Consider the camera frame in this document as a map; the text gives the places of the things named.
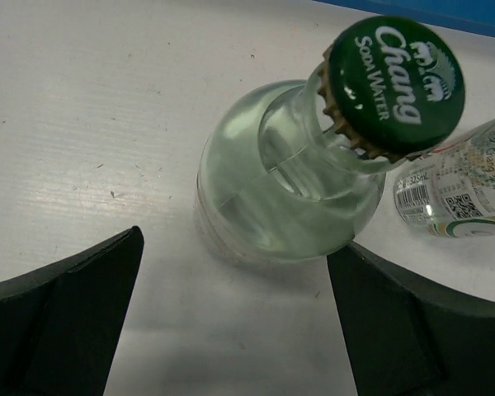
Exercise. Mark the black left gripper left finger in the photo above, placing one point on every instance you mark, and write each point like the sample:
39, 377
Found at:
60, 324

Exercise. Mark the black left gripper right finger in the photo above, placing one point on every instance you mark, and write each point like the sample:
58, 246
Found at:
408, 335

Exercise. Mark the clear Chang glass bottle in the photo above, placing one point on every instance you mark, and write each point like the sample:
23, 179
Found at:
296, 168
450, 192

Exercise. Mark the blue and yellow shelf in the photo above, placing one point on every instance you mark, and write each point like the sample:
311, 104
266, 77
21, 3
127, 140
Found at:
472, 16

